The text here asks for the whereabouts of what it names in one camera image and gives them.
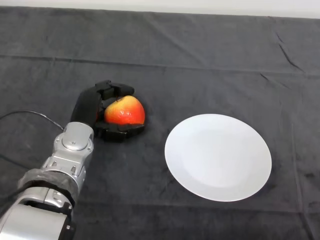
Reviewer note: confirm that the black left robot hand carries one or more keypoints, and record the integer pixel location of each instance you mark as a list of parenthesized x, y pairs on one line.
[(85, 105)]

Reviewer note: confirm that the red yellow apple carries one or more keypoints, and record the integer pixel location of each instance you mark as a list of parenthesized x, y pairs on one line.
[(125, 112)]

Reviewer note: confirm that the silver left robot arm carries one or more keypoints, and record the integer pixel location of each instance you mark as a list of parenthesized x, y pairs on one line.
[(65, 155)]

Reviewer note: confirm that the dark grey cloth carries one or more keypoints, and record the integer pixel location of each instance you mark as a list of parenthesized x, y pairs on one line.
[(175, 50)]

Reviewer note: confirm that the white round plate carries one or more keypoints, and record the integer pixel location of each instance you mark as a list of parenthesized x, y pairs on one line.
[(217, 157)]

